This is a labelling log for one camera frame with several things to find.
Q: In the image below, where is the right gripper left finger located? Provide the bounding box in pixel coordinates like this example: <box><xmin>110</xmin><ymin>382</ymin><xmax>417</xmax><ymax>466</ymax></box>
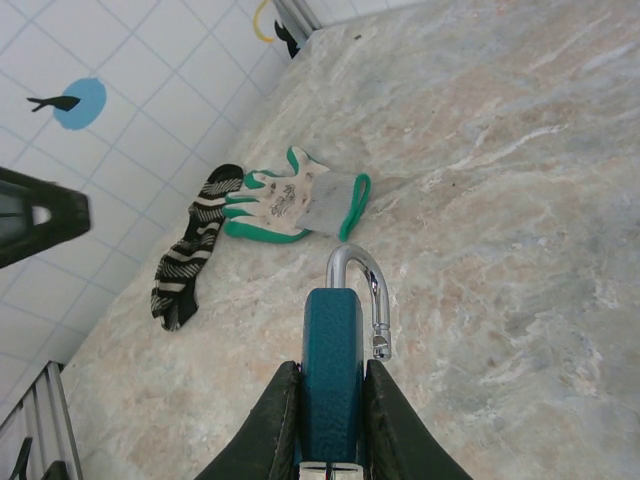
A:
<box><xmin>193</xmin><ymin>359</ymin><xmax>302</xmax><ymax>480</ymax></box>

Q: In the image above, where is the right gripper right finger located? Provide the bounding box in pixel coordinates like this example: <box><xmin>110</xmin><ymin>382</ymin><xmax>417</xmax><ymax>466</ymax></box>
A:
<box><xmin>358</xmin><ymin>358</ymin><xmax>475</xmax><ymax>480</ymax></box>

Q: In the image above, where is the teal padlock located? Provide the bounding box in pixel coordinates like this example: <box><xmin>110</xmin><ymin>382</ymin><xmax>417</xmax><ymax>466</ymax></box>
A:
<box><xmin>298</xmin><ymin>243</ymin><xmax>392</xmax><ymax>469</ymax></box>

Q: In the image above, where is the blue circle fish sticker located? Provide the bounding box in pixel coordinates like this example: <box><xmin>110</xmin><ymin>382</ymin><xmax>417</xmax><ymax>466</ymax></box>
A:
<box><xmin>26</xmin><ymin>77</ymin><xmax>108</xmax><ymax>132</ymax></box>

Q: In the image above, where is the black white striped sock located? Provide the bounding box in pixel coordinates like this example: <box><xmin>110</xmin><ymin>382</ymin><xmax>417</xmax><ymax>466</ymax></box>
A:
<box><xmin>151</xmin><ymin>163</ymin><xmax>245</xmax><ymax>332</ymax></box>

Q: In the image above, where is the green white work glove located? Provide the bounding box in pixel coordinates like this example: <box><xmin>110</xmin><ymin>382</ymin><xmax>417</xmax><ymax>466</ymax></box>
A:
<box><xmin>221</xmin><ymin>145</ymin><xmax>372</xmax><ymax>245</ymax></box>

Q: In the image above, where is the grey aluminium frame bar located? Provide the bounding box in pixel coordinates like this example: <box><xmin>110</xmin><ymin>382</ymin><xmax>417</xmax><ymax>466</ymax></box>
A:
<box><xmin>0</xmin><ymin>360</ymin><xmax>85</xmax><ymax>480</ymax></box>

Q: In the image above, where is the dolphin yellow ring sticker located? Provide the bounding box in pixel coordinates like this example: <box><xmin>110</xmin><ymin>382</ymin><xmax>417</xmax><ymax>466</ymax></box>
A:
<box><xmin>253</xmin><ymin>0</ymin><xmax>302</xmax><ymax>60</ymax></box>

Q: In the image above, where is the aluminium frame post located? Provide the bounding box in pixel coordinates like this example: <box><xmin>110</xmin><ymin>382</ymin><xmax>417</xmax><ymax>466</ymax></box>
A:
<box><xmin>272</xmin><ymin>0</ymin><xmax>322</xmax><ymax>32</ymax></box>

